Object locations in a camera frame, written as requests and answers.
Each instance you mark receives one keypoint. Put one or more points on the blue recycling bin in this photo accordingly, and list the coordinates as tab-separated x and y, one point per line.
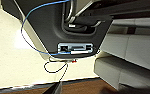
134	43

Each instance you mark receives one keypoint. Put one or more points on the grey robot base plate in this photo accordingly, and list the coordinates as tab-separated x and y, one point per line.
44	26

